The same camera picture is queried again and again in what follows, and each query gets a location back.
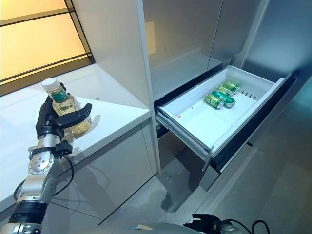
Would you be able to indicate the grey robot torso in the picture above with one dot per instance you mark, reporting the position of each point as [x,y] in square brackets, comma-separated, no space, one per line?
[136,229]

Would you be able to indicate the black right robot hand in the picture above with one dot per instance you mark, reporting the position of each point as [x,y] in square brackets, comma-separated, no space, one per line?
[204,224]

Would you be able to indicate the light green drink can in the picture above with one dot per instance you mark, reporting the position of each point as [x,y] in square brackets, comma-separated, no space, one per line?
[214,101]
[231,85]
[225,90]

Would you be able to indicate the black framed glowing window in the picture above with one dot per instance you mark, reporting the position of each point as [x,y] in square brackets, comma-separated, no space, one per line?
[36,36]

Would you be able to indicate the white counter cabinet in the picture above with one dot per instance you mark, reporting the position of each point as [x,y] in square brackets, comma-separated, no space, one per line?
[104,170]

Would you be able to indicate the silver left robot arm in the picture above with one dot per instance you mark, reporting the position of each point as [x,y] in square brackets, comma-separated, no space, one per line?
[39,165]

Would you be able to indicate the tea bottle with white cap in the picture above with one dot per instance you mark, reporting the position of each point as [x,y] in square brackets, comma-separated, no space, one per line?
[59,96]

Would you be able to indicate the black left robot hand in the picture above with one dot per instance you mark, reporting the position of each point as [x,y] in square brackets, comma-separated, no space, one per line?
[46,122]

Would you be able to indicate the white fridge drawer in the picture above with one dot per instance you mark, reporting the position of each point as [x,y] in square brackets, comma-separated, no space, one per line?
[202,119]

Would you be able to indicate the teal drink can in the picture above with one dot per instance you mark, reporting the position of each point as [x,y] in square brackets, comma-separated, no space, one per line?
[225,98]

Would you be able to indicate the stainless steel fridge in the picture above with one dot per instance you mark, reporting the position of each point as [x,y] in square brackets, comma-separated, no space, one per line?
[178,36]

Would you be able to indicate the white tall side panel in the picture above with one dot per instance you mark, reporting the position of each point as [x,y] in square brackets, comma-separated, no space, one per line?
[114,48]

